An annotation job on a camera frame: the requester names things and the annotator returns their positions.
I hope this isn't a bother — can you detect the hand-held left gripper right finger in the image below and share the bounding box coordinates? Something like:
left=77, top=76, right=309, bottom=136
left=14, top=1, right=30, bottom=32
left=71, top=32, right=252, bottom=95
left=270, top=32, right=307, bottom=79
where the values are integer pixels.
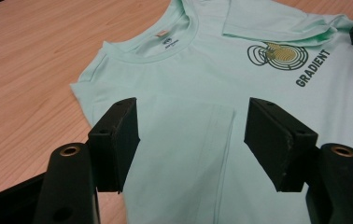
left=243, top=96, right=319, bottom=193

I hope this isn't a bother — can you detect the mint green t-shirt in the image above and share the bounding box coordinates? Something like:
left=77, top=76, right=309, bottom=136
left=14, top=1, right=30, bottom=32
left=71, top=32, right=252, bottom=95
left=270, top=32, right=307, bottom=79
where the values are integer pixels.
left=69, top=0, right=353, bottom=224

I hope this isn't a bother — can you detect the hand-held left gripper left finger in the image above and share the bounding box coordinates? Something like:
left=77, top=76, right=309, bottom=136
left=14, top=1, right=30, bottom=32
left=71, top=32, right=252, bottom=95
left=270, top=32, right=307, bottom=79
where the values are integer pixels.
left=87, top=96, right=141, bottom=193

